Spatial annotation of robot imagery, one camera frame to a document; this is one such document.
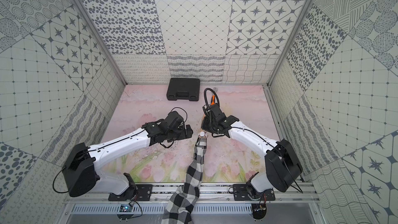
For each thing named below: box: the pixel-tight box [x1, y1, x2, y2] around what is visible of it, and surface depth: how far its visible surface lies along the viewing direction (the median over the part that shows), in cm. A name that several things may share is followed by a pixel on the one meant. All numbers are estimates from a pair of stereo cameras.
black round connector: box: [251, 203, 267, 220], surface depth 73 cm
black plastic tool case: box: [166, 77, 201, 102], surface depth 114 cm
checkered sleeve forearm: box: [162, 136, 208, 224], surface depth 69 cm
